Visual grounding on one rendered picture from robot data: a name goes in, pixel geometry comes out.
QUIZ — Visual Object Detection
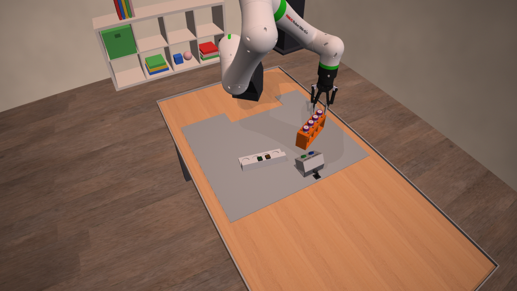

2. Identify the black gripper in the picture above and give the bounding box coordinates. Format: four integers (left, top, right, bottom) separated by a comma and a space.
311, 77, 338, 115

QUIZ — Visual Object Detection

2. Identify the grey flat mat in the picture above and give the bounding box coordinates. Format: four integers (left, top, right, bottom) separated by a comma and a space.
181, 90, 370, 223

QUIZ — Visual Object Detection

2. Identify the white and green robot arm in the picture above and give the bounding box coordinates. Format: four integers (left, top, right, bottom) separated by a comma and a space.
218, 0, 344, 95

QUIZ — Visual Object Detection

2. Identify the orange tube rack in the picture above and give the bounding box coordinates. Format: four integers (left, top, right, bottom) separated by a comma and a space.
296, 113, 326, 150

